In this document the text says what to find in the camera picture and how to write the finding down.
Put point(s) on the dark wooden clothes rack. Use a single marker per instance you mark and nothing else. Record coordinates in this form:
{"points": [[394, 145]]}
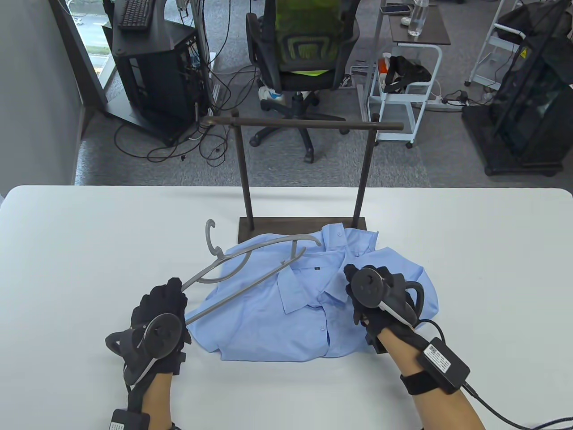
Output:
{"points": [[268, 226]]}

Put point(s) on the black right wrist sensor box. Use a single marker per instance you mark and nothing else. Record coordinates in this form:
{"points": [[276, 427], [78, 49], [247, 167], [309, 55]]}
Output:
{"points": [[443, 365]]}

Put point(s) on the light blue long-sleeve shirt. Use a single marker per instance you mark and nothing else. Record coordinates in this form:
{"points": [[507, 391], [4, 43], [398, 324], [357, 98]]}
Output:
{"points": [[286, 331]]}

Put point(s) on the clear water bottle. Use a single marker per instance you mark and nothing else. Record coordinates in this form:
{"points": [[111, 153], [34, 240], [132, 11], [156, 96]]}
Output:
{"points": [[417, 20]]}

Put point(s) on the person's right hand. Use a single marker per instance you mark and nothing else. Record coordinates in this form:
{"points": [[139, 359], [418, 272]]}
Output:
{"points": [[376, 327]]}

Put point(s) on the grey plastic hanger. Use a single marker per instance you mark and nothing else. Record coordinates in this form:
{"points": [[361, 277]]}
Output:
{"points": [[201, 274]]}

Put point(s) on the person's right forearm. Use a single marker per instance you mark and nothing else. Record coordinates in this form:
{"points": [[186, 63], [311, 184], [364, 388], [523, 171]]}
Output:
{"points": [[429, 403]]}

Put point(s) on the black keyboard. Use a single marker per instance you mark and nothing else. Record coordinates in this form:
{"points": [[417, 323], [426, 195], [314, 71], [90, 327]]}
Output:
{"points": [[134, 13]]}

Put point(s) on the black cage cabinet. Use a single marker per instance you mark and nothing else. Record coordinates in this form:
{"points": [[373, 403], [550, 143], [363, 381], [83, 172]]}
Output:
{"points": [[528, 112]]}

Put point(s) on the black bag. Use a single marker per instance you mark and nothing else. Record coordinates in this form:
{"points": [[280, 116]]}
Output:
{"points": [[519, 18]]}

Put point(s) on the black wrist sensor box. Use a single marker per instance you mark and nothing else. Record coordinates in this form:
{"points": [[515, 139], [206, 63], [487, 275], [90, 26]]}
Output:
{"points": [[443, 365], [130, 421]]}

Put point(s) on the black left hand controller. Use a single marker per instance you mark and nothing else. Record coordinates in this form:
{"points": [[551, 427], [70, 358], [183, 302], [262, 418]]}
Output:
{"points": [[161, 333]]}

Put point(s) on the orange white device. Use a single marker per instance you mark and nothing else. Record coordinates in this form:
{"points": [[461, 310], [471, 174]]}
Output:
{"points": [[382, 66]]}

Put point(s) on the black hand controller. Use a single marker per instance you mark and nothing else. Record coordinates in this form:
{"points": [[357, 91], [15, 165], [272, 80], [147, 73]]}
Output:
{"points": [[369, 286], [161, 333]]}

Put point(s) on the white shoe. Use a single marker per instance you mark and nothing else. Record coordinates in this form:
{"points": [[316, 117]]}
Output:
{"points": [[268, 94]]}

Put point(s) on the white power strip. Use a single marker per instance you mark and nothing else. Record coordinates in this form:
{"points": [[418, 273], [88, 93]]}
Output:
{"points": [[447, 106]]}

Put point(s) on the brown side table top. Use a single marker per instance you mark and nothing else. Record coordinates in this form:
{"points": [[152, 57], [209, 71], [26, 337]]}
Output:
{"points": [[434, 31]]}

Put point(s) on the smartphone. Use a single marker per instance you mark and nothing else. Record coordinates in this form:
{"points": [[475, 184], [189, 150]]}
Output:
{"points": [[396, 8]]}

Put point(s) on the black right hand controller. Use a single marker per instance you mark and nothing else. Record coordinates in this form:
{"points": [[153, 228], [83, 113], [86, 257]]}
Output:
{"points": [[369, 286]]}

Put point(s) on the black green mesh office chair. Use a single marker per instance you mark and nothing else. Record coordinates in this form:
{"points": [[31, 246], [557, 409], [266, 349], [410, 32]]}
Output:
{"points": [[309, 80]]}

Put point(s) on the white rolling cart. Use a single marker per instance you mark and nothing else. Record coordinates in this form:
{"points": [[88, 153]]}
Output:
{"points": [[394, 99]]}

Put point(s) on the person's left forearm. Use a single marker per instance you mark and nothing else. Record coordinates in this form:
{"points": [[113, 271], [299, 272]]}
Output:
{"points": [[156, 403]]}

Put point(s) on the black left wrist sensor box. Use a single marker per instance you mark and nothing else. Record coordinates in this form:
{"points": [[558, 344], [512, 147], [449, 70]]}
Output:
{"points": [[130, 421]]}

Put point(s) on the white step rack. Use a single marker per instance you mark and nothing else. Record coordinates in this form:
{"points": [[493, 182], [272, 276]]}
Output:
{"points": [[492, 42]]}

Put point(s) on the person's left hand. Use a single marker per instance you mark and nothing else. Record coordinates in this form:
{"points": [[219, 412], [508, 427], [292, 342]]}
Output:
{"points": [[161, 300]]}

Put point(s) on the black computer workstation cart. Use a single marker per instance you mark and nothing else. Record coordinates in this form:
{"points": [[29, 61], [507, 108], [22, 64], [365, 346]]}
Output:
{"points": [[156, 76]]}

